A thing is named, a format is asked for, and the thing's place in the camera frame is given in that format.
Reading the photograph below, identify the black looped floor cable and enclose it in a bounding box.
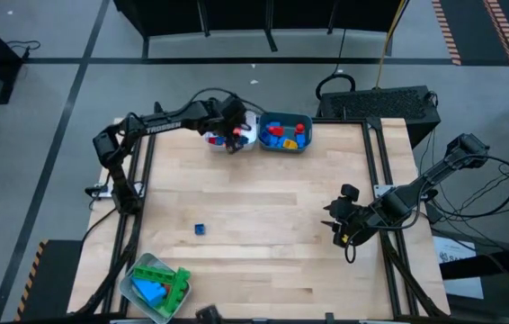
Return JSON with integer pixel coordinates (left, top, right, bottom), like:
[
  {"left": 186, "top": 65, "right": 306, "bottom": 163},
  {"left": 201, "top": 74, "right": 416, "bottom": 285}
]
[{"left": 315, "top": 26, "right": 357, "bottom": 102}]

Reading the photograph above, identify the light grey plastic bin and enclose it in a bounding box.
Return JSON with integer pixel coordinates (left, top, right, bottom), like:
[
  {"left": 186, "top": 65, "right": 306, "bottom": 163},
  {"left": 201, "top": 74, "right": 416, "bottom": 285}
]
[{"left": 118, "top": 252, "right": 192, "bottom": 324}]

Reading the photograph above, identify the white plastic bin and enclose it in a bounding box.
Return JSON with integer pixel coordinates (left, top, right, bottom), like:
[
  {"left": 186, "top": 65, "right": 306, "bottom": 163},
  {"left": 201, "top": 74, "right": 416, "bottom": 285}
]
[{"left": 203, "top": 110, "right": 259, "bottom": 152}]

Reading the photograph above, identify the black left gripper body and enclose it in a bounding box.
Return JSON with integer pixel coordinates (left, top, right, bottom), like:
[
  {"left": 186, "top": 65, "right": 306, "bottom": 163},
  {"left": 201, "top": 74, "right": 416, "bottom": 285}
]
[{"left": 209, "top": 95, "right": 249, "bottom": 134}]

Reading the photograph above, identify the white paper sheet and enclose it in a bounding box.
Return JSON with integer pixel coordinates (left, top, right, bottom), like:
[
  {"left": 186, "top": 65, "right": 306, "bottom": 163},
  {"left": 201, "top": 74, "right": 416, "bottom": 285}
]
[{"left": 432, "top": 235, "right": 486, "bottom": 301}]

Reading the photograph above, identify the black aluminium table frame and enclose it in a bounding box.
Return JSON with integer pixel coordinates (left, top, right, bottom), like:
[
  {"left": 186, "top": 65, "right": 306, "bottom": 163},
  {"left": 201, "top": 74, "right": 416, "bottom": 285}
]
[{"left": 74, "top": 101, "right": 451, "bottom": 321}]

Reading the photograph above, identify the thin black floor cable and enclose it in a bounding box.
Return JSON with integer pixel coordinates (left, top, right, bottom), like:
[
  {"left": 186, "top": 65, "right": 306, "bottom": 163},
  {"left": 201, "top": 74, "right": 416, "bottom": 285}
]
[{"left": 5, "top": 39, "right": 42, "bottom": 60}]

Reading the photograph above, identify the yellow cable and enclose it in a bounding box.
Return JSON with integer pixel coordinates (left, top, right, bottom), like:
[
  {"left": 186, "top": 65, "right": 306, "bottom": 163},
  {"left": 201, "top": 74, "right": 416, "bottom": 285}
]
[{"left": 374, "top": 0, "right": 411, "bottom": 89}]

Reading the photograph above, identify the black desk beam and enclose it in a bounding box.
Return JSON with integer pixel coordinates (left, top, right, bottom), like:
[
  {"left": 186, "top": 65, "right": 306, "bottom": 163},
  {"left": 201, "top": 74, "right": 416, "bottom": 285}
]
[{"left": 438, "top": 242, "right": 509, "bottom": 324}]

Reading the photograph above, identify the large blue toy block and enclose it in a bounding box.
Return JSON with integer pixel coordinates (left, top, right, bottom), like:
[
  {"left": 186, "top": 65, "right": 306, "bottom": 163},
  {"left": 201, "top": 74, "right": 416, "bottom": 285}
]
[{"left": 129, "top": 277, "right": 168, "bottom": 309}]

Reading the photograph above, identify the teal plastic bin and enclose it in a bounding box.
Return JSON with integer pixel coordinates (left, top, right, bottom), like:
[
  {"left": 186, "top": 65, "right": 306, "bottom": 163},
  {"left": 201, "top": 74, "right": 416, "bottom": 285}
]
[{"left": 257, "top": 111, "right": 314, "bottom": 153}]

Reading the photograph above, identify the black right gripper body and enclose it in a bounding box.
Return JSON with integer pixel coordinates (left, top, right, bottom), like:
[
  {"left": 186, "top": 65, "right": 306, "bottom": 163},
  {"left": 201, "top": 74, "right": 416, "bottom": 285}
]
[{"left": 329, "top": 183, "right": 375, "bottom": 248}]

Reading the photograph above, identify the black cable bundle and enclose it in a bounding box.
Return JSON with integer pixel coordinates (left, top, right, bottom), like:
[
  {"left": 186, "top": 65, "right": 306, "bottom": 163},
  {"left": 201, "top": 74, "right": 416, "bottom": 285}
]
[{"left": 415, "top": 128, "right": 509, "bottom": 235}]

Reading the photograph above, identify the black mat hazard-striped edge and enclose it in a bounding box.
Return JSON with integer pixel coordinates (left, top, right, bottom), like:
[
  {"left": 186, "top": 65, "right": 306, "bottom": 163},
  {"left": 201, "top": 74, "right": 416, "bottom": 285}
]
[
  {"left": 13, "top": 238, "right": 85, "bottom": 323},
  {"left": 431, "top": 0, "right": 509, "bottom": 68}
]

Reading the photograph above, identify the black partition screen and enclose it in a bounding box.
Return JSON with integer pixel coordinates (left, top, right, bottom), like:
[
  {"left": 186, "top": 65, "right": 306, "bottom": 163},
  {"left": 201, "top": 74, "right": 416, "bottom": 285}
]
[{"left": 112, "top": 0, "right": 413, "bottom": 53}]

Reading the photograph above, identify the black computer case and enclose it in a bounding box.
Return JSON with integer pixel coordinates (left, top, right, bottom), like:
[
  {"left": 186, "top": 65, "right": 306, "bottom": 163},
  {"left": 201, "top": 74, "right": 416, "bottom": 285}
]
[{"left": 316, "top": 85, "right": 442, "bottom": 149}]

